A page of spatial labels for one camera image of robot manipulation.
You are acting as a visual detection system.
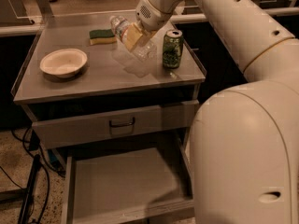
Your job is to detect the clear plastic water bottle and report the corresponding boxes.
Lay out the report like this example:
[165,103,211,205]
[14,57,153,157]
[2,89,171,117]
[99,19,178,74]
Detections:
[110,16,157,61]

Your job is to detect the green and yellow sponge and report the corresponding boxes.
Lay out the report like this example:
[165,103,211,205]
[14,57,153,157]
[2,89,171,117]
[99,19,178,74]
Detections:
[89,29,117,45]

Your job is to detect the black floor cable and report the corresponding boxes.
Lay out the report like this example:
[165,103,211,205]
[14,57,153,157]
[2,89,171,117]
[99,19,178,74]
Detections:
[0,126,67,224]

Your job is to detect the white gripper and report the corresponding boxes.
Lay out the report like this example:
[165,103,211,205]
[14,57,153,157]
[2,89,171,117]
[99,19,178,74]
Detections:
[124,0,176,51]

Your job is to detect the grey top drawer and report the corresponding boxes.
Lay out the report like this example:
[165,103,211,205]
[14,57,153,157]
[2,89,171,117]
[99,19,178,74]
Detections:
[33,100,199,149]

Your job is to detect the white bowl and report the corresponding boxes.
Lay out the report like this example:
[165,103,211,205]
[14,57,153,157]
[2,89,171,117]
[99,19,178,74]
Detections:
[39,49,88,78]

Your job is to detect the green soda can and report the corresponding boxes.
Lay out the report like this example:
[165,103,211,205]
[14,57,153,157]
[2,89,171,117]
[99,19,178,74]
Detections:
[163,29,184,69]

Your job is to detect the black drawer handle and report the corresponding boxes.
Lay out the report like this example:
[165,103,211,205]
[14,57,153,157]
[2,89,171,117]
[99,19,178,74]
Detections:
[109,117,135,128]

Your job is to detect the black floor stand bar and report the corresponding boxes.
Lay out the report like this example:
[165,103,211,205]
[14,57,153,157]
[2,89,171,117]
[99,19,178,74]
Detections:
[18,154,41,224]

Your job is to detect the grey metal drawer cabinet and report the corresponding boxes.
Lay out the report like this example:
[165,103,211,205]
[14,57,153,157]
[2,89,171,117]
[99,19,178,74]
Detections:
[10,8,207,161]

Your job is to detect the open grey middle drawer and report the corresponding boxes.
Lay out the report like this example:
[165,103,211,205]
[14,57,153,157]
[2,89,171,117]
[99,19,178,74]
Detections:
[61,133,194,224]

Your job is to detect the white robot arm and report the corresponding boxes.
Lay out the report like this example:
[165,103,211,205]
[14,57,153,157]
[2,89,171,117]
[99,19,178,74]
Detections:
[136,0,299,224]

